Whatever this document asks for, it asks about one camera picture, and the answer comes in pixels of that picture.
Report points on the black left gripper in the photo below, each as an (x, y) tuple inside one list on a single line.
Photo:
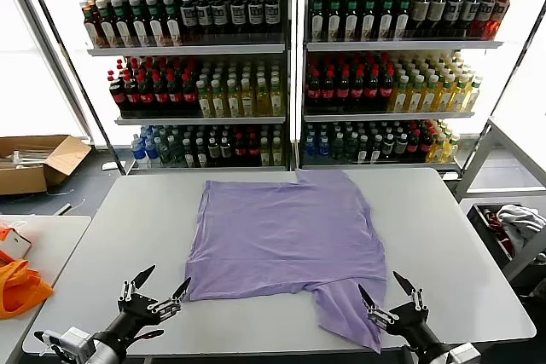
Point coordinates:
[(136, 317)]

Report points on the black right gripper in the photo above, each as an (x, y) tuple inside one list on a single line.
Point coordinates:
[(411, 330)]

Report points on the purple printed t-shirt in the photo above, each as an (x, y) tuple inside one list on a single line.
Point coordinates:
[(290, 232)]

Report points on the black storage bin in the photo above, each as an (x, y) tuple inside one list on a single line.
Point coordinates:
[(490, 251)]

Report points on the red garment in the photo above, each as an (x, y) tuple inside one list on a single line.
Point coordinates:
[(495, 220)]

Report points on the orange fabric bag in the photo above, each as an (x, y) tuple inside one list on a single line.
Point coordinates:
[(21, 291)]

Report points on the blue water bottle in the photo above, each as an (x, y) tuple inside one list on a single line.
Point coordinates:
[(323, 148), (137, 153), (151, 153), (309, 148)]

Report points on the green tinted bottle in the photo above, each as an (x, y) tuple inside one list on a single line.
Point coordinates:
[(337, 148), (351, 148), (164, 153), (176, 153)]

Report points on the white orange small carton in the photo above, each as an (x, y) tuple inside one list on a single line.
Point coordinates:
[(17, 246)]

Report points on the small dark bottle white cap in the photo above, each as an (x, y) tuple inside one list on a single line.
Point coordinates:
[(375, 151), (362, 151), (213, 153), (225, 153), (188, 155), (201, 155)]

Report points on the white grey garment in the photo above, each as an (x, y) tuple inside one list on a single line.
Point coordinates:
[(520, 221)]

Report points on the dark bottle grey label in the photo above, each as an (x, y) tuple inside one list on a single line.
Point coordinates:
[(400, 146), (388, 146)]

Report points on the small yellow drink bottle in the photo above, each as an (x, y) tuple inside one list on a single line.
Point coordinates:
[(450, 148), (277, 154), (265, 154), (437, 151)]

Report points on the small red drink bottle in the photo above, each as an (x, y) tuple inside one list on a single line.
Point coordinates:
[(413, 144), (425, 144)]

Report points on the small red label cola bottle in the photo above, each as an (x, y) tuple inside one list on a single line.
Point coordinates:
[(240, 151), (253, 151)]

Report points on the open cardboard box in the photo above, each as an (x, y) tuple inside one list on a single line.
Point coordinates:
[(25, 178)]

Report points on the white rods bundle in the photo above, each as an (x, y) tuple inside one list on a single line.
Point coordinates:
[(32, 158)]

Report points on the red cap cola bottle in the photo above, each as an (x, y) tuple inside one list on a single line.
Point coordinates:
[(160, 97), (175, 97), (189, 97), (357, 93), (372, 93), (117, 97), (145, 97), (328, 93), (313, 93), (342, 93), (130, 97), (386, 93)]

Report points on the yellow juice bottle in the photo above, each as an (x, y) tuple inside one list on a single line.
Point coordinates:
[(247, 103), (446, 99), (261, 103), (416, 99), (218, 104), (205, 104), (276, 102), (460, 98), (233, 104), (473, 97), (431, 99), (401, 99)]

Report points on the black metal pole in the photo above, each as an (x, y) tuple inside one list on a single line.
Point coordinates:
[(70, 61)]

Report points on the grey metal shelf unit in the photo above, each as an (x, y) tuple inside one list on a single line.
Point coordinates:
[(401, 45), (187, 49)]

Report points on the dark tea bottle green band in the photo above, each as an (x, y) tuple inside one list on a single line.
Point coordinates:
[(139, 30), (106, 31), (156, 30), (122, 31), (173, 30)]

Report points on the red tea bottle white label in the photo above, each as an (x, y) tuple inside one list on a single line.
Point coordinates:
[(91, 33)]

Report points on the dark bottle black print label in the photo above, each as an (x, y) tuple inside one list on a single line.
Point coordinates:
[(188, 16), (254, 15), (204, 16), (454, 12), (238, 15), (271, 14), (219, 15), (469, 11)]

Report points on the green cap dark bottle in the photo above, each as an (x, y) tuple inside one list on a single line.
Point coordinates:
[(386, 23), (334, 23), (402, 22), (317, 23), (351, 23), (369, 23)]

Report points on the dark bottle beige label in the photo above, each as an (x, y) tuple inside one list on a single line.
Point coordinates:
[(437, 12), (420, 12)]

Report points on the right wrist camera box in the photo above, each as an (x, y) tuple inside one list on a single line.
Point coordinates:
[(465, 355)]

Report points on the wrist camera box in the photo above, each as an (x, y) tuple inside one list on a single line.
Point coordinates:
[(70, 340), (465, 355)]

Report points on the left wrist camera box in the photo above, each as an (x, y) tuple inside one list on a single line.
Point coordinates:
[(70, 340)]

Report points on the grey metal frame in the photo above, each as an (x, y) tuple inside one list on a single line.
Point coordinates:
[(478, 159)]

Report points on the grey window post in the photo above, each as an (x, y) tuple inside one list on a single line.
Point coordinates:
[(61, 82)]

